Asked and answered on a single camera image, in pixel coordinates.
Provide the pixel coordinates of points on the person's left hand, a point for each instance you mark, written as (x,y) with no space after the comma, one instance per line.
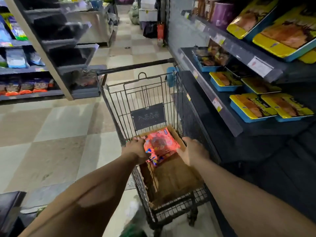
(134,150)

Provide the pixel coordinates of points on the person's right hand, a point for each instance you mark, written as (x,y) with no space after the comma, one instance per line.
(195,151)

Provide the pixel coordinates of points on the person's left fingers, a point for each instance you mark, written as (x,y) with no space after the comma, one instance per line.
(138,139)

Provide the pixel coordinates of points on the person's right thumb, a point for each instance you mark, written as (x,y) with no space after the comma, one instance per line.
(181,152)

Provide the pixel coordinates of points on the bundle of orange snack packets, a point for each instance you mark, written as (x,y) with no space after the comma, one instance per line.
(160,143)

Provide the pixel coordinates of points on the person's left forearm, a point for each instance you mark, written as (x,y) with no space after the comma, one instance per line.
(93,192)

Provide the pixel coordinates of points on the person's right forearm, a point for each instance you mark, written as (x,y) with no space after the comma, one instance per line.
(246,202)

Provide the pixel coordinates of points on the dark cart sign plate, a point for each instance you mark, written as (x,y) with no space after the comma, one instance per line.
(148,117)

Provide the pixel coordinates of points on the brown cardboard box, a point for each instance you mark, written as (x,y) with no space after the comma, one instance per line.
(172,177)

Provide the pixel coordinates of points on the dark grey shelf unit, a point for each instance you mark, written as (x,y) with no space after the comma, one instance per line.
(222,135)

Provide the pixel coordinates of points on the white yellow price label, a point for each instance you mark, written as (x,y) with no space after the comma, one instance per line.
(219,39)
(217,104)

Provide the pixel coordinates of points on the blue plastic cart flap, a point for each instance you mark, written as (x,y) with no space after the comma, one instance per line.
(170,76)

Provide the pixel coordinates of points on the reddish packet in end rack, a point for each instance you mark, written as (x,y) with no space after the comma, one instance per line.
(86,78)

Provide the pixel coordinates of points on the rows of yellow blue tins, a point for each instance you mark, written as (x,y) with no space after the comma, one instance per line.
(251,107)

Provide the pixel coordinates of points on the red fire extinguisher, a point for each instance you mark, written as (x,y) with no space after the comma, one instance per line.
(160,33)

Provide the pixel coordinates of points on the black bag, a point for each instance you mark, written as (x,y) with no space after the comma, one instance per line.
(150,30)

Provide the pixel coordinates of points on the grey shelf unit with end racks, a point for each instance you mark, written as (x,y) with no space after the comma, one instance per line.
(61,54)

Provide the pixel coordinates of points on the large white price label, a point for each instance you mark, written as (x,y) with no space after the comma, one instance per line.
(259,66)

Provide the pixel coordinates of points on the grey produce counter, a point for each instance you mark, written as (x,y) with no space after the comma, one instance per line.
(96,24)

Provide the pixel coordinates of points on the row of orange brown snack bags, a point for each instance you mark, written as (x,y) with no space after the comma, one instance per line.
(27,86)

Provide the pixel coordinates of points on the white box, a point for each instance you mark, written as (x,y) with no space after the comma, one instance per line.
(148,3)
(148,15)

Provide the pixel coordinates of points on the pile of green sacks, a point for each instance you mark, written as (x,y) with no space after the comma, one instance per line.
(134,14)

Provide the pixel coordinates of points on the small blue white bag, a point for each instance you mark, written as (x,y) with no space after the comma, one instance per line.
(36,59)

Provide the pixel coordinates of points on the purple round canister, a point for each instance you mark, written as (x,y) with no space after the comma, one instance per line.
(222,14)

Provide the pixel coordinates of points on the brown round canister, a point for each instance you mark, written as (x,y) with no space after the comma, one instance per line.
(209,8)
(198,6)

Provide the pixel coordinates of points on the pale blue white bag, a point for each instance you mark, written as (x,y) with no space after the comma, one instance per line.
(16,57)

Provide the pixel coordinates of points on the colourful green yellow bag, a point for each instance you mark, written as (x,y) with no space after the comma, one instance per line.
(16,27)

